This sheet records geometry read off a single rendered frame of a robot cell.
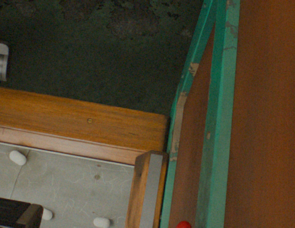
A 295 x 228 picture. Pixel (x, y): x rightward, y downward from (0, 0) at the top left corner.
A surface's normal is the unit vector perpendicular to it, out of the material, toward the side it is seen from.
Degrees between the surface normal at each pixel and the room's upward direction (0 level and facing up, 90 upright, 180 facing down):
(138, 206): 67
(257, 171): 90
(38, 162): 0
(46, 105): 0
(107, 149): 45
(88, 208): 0
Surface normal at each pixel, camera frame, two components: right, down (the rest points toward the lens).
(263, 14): -0.98, -0.18
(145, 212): 0.09, -0.42
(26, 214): 0.18, -0.98
